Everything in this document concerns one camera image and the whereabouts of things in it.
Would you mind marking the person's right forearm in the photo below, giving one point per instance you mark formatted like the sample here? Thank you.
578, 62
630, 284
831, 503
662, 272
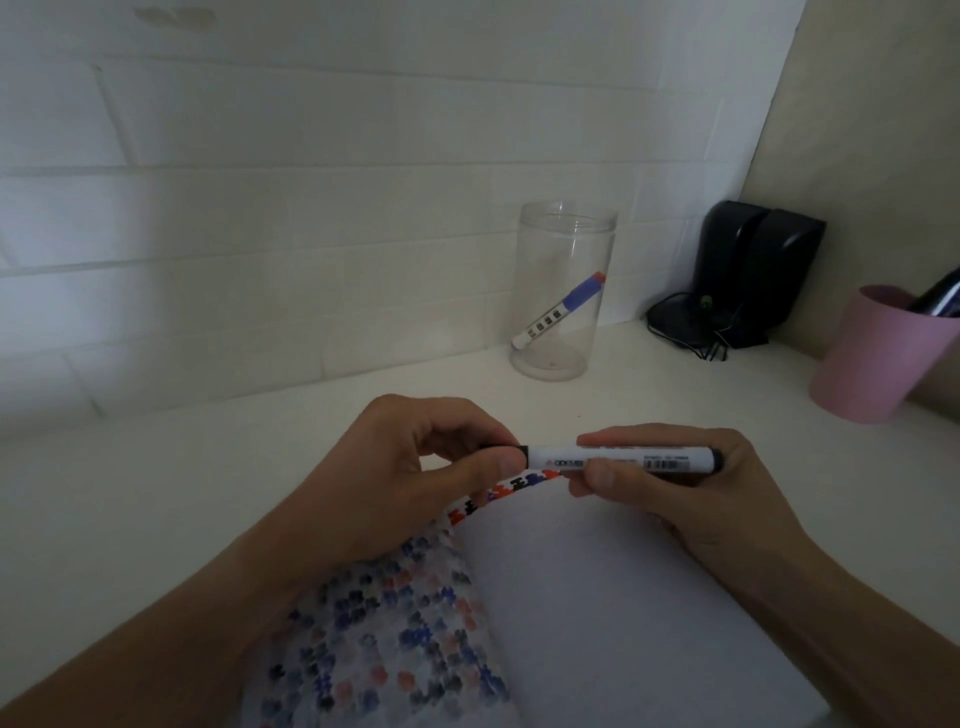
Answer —
840, 637

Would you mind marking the white marker with blue cap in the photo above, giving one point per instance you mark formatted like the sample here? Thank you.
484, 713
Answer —
559, 309

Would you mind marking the pink cup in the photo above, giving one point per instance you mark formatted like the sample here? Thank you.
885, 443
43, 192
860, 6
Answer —
874, 360

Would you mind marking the white marker with black cap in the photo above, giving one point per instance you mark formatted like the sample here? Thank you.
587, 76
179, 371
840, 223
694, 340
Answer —
559, 457

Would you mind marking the clear plastic jar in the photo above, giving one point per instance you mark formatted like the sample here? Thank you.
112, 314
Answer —
559, 247

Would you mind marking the person's right middle finger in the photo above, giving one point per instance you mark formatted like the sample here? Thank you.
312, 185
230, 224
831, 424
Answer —
600, 491

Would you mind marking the black speaker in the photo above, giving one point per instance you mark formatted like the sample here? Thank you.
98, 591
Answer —
724, 262
784, 277

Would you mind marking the person's right hand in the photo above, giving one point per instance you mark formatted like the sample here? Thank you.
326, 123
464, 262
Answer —
712, 495

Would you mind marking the person's left forearm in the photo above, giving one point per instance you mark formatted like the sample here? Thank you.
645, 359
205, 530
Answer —
157, 645

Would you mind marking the person's right thumb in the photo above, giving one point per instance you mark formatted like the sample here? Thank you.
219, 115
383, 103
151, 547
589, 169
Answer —
630, 476

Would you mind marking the open notebook with colour marks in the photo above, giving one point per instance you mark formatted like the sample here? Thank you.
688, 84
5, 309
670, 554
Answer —
600, 615

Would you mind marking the person's left hand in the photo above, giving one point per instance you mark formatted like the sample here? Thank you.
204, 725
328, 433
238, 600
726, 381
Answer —
375, 487

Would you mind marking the black object in cup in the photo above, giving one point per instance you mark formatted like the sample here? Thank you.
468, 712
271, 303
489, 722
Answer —
939, 296

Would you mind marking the person's left thumb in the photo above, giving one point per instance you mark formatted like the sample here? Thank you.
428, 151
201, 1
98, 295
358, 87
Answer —
484, 476

